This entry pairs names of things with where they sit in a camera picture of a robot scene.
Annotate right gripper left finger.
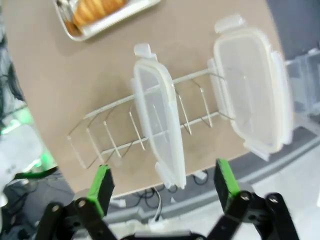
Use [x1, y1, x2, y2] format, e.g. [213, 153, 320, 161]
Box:
[37, 164, 126, 240]

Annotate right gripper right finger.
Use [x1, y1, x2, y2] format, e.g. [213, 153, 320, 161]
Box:
[207, 158, 301, 240]

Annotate clear plastic container lid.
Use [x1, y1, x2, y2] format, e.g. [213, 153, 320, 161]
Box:
[208, 14, 295, 161]
[129, 43, 187, 190]

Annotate perforated metal baking tray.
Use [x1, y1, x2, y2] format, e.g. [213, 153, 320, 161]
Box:
[52, 0, 162, 42]

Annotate golden croissant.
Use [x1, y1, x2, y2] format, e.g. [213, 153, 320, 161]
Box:
[72, 0, 127, 28]

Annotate clear plastic tongs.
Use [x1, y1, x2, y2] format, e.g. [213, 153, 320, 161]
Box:
[56, 0, 75, 18]

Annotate clear plastic storage bin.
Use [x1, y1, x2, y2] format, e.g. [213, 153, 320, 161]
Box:
[284, 47, 320, 117]

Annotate white cable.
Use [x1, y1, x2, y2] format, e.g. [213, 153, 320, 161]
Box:
[151, 186, 165, 222]

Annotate metal wire lid rack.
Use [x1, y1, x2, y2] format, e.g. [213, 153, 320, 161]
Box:
[66, 65, 237, 168]

